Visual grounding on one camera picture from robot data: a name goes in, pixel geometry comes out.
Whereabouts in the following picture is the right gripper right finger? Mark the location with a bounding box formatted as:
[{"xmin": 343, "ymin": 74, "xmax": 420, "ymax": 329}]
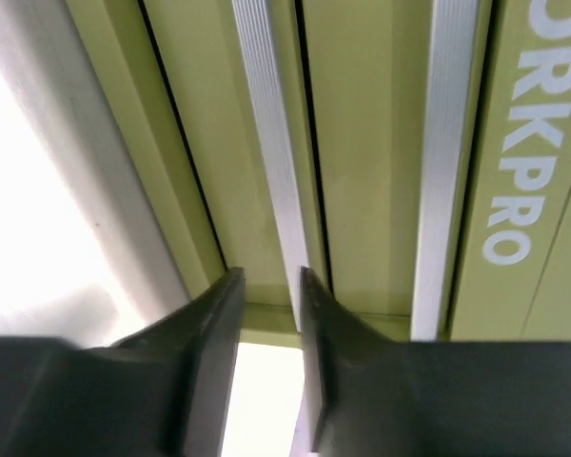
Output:
[{"xmin": 300, "ymin": 268, "xmax": 571, "ymax": 456}]

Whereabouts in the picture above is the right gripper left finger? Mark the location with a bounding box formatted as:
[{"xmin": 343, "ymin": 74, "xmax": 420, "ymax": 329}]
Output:
[{"xmin": 0, "ymin": 268, "xmax": 245, "ymax": 456}]

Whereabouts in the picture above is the green metal drawer toolbox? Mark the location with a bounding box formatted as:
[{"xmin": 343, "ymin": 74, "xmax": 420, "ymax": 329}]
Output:
[{"xmin": 68, "ymin": 1, "xmax": 571, "ymax": 347}]

